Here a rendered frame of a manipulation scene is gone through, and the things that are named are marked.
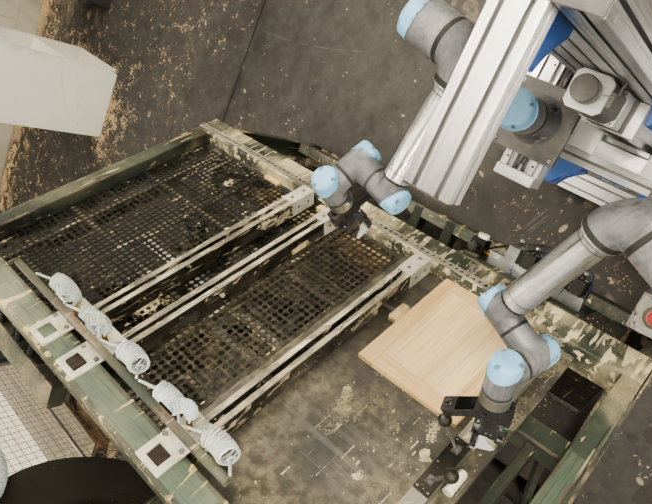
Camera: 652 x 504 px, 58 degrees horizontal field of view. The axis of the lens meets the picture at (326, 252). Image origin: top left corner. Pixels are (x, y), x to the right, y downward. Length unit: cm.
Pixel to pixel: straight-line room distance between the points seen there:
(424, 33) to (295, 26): 257
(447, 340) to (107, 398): 106
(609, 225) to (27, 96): 441
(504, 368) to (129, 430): 99
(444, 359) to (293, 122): 225
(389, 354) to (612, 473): 149
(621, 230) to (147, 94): 416
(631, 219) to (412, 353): 93
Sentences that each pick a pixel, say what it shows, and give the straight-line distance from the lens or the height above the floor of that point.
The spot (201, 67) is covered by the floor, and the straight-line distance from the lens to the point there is 449.
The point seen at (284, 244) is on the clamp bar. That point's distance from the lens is 220.
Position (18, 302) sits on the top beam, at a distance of 218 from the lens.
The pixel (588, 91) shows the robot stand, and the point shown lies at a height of 157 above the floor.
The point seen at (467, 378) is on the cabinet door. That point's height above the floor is 117.
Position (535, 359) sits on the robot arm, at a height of 154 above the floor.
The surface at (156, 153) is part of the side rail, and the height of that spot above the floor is 115.
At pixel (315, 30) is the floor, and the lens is 382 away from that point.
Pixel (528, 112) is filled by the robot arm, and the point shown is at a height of 126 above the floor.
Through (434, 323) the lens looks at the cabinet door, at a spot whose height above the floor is 107.
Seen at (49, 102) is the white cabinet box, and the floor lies 49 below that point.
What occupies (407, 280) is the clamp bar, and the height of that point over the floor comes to 103.
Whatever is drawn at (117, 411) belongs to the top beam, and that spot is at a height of 193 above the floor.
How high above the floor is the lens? 287
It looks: 53 degrees down
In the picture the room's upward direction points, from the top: 93 degrees counter-clockwise
